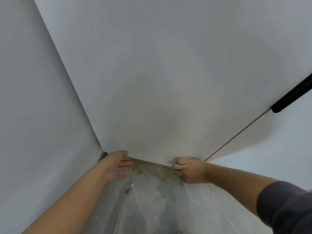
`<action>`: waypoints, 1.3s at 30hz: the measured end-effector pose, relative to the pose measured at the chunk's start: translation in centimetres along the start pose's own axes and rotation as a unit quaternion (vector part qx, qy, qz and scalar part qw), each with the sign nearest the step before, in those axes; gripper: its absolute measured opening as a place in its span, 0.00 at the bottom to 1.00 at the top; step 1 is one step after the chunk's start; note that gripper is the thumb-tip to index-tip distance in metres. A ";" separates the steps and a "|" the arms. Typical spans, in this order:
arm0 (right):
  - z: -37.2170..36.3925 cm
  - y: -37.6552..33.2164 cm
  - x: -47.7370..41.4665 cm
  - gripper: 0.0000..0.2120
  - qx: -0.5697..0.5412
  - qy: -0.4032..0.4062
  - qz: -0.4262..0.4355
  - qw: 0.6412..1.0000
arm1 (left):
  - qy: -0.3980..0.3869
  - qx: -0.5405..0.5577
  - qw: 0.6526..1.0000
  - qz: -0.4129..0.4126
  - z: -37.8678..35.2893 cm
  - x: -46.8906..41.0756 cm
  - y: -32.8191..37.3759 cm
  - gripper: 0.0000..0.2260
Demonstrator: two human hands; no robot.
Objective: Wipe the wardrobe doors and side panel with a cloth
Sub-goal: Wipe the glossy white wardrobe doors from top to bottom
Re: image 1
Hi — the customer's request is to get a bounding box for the person's right hand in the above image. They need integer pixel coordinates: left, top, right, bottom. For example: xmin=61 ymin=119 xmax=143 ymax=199
xmin=172 ymin=157 xmax=211 ymax=185

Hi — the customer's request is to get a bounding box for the person's left hand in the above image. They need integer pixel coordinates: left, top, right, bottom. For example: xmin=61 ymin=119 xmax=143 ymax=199
xmin=98 ymin=150 xmax=134 ymax=185

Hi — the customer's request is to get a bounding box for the person's left forearm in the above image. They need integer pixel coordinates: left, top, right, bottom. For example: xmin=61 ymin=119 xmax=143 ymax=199
xmin=22 ymin=164 xmax=110 ymax=234

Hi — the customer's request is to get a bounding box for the person's right forearm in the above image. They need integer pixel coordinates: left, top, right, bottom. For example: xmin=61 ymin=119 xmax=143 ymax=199
xmin=205 ymin=162 xmax=280 ymax=217

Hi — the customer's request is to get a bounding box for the stained beige skirting strip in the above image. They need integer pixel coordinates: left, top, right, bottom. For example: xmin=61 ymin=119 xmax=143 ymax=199
xmin=130 ymin=157 xmax=186 ymax=187

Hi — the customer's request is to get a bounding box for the dark grey sweater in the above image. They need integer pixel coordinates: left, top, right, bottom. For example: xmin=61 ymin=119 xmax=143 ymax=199
xmin=256 ymin=180 xmax=312 ymax=234

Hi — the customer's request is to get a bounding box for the black cabinet door handle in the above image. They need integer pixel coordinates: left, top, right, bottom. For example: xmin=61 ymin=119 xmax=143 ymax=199
xmin=271 ymin=73 xmax=312 ymax=114

